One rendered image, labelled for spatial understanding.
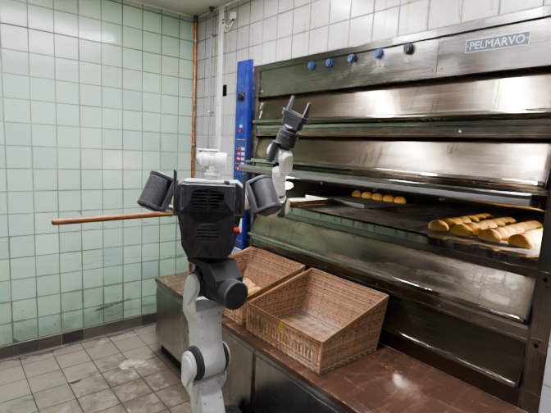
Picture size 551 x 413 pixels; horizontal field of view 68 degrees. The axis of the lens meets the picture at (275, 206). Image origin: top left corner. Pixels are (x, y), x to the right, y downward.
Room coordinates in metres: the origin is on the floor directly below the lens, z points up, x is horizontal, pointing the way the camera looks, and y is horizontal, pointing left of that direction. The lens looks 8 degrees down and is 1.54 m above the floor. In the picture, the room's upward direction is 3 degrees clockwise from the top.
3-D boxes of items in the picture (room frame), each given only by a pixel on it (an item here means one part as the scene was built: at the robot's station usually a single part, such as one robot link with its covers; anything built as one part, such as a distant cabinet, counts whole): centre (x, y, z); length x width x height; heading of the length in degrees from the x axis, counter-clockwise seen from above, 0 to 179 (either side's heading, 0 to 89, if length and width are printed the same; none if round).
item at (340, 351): (2.00, -0.23, 0.72); 0.56 x 0.49 x 0.28; 40
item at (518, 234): (2.02, -1.13, 1.21); 0.61 x 0.48 x 0.06; 130
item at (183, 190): (1.62, 0.26, 1.27); 0.34 x 0.30 x 0.36; 95
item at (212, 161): (1.69, 0.26, 1.47); 0.10 x 0.07 x 0.09; 95
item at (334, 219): (2.20, -0.44, 1.16); 1.80 x 0.06 x 0.04; 40
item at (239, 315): (2.46, 0.15, 0.72); 0.56 x 0.49 x 0.28; 41
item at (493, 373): (2.19, -0.42, 0.76); 1.79 x 0.11 x 0.19; 40
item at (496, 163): (2.19, -0.42, 1.54); 1.79 x 0.11 x 0.19; 40
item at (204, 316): (1.66, 0.27, 0.78); 0.18 x 0.15 x 0.47; 131
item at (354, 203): (3.00, -0.54, 1.20); 0.55 x 0.36 x 0.03; 41
